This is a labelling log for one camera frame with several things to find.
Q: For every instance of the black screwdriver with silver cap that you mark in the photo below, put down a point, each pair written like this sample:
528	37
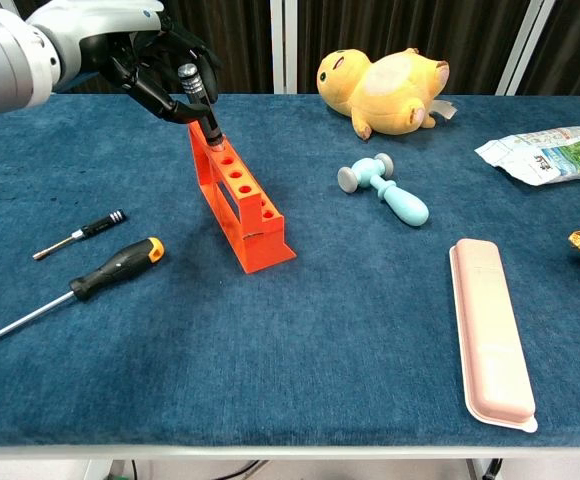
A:
197	95

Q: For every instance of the pink oblong case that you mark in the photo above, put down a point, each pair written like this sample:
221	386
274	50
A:
490	330

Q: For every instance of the white partition post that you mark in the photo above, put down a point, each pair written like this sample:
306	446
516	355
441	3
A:
525	45
284	45

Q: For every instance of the black pleated curtain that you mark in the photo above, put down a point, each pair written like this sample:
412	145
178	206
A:
395	25
575	45
240	45

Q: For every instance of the white green snack bag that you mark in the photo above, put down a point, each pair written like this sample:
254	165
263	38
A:
550	155

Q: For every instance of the orange tool holder rack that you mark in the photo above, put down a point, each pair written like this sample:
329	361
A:
250	230

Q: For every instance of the yellow plush duck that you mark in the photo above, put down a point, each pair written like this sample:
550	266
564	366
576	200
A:
390	90

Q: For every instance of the small black nut driver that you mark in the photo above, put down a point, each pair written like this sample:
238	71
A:
97	227

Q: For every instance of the light blue toy hammer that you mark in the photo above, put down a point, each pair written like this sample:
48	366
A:
397	197

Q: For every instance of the large black orange screwdriver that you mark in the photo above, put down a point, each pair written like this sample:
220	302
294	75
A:
115	265

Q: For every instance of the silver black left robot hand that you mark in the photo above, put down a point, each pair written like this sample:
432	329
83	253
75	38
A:
165	55

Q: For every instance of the blue table cloth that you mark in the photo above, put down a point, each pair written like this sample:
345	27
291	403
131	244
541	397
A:
320	325

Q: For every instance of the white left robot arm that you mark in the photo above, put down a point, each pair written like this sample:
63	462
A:
10	60

